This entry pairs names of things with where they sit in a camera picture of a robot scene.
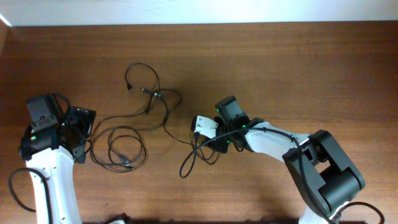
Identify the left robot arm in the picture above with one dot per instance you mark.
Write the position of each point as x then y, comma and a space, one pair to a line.
52, 144

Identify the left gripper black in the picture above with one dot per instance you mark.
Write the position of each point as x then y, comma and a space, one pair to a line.
83, 132

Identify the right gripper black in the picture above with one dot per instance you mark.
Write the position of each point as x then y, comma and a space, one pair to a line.
222, 147

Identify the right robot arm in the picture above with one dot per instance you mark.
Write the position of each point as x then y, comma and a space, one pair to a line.
229, 109

